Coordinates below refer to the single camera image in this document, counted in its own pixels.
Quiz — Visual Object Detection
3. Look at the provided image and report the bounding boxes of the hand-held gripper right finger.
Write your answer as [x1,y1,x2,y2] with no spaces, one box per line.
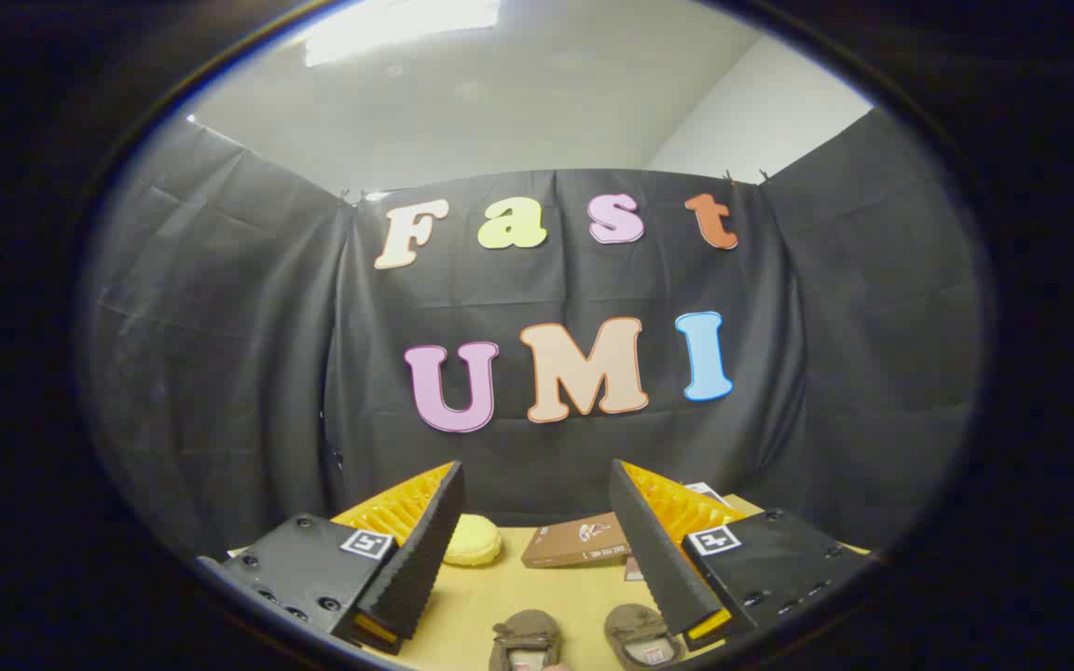
[609,459,874,653]

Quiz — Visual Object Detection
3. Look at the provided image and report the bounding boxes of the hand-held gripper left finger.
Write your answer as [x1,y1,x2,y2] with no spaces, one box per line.
[200,459,465,655]

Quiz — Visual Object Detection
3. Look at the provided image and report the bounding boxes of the brown fuzzy shoe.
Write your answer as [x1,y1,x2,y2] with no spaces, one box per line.
[604,603,685,670]
[489,609,564,671]

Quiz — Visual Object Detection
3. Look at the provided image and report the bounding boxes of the yellow round plush toy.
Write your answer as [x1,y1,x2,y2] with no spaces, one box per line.
[442,514,503,568]

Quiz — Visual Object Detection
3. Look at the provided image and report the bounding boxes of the brown cover book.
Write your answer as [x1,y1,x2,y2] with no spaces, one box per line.
[521,511,636,569]

